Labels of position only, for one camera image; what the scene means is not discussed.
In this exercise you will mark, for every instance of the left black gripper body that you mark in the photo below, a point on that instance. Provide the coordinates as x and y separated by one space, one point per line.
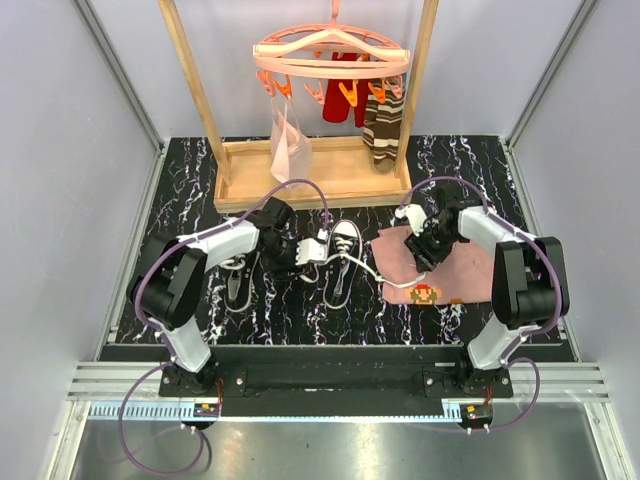
282 257

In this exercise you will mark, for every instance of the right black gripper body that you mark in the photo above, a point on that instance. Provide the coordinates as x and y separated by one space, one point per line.
432 244

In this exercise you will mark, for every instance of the black sneaker with white laces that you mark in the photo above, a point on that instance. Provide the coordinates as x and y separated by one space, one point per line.
344 261

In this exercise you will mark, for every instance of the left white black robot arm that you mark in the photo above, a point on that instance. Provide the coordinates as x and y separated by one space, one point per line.
166 286

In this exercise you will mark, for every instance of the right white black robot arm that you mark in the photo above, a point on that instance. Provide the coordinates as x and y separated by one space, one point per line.
529 291

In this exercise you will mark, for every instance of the pink mario t-shirt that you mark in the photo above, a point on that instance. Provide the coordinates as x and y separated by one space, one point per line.
465 276

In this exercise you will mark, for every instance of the pink bra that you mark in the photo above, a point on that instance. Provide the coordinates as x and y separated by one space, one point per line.
291 149

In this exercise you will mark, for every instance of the brown striped sock pair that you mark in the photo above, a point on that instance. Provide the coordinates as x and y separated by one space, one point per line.
382 123

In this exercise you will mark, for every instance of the red sock pair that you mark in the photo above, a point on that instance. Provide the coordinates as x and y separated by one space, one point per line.
337 106

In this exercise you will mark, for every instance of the left small connector box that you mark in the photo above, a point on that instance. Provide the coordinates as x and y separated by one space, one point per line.
207 410

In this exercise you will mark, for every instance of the small connector box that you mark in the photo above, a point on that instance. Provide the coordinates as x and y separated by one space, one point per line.
207 410
476 416

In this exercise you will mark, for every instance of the right small connector box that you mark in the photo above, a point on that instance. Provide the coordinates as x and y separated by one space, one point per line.
476 416

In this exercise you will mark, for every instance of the pink round clip hanger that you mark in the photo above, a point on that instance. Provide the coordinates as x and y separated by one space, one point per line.
327 51

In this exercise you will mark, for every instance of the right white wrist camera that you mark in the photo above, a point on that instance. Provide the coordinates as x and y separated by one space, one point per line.
415 215

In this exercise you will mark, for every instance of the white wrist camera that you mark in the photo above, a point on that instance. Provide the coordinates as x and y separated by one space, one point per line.
313 250
415 215

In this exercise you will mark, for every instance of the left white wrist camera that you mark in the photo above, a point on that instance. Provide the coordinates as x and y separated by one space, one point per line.
313 250

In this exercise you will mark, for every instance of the wooden drying rack frame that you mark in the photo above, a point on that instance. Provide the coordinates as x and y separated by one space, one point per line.
342 172

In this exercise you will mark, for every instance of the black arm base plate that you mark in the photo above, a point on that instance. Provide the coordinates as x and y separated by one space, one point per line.
334 381

